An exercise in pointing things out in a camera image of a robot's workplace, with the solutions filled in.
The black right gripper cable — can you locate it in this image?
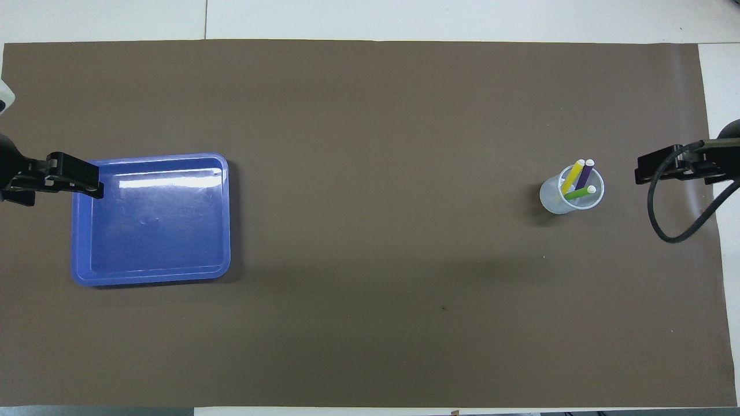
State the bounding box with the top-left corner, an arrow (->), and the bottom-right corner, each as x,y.
647,140 -> 740,244

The blue plastic tray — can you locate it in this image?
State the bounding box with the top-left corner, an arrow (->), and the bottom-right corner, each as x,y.
71,153 -> 231,287

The translucent plastic cup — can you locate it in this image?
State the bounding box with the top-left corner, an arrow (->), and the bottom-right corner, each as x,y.
539,166 -> 605,216

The brown table mat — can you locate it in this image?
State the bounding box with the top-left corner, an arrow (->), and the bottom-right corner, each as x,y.
0,39 -> 738,408

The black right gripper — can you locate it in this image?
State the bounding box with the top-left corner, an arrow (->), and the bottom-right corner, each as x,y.
634,120 -> 740,186

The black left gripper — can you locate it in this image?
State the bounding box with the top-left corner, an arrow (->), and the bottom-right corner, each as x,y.
0,133 -> 105,207

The purple pen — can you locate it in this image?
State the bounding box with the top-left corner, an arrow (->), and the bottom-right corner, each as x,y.
575,159 -> 595,190

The yellow pen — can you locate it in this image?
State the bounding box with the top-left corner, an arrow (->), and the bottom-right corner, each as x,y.
561,159 -> 586,195

